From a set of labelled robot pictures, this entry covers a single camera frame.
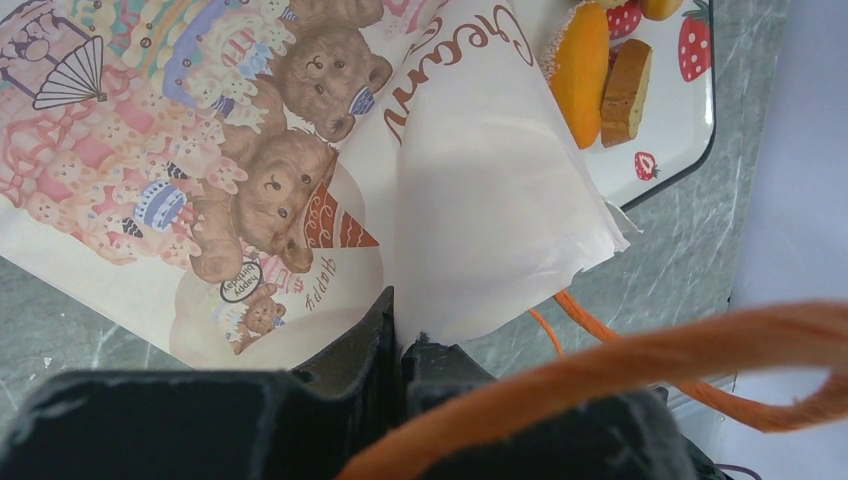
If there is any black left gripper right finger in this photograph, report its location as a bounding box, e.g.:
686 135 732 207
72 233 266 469
401 341 698 479

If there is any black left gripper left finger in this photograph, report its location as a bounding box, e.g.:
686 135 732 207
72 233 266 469
1 289 396 479

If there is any beige paper gift bag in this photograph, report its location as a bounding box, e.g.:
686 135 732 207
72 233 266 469
0 0 848 480

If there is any strawberry print white tray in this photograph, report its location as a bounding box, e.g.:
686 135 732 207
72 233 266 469
580 1 715 209

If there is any orange fake bread slice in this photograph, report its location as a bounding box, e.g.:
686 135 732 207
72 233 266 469
600 39 653 148

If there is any orange fake bread bun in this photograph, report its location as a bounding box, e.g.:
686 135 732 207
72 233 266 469
541 1 609 149

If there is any orange fake bread roll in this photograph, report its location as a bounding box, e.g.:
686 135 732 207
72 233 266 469
639 0 683 21

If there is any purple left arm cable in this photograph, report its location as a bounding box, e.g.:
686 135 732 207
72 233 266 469
712 463 763 480

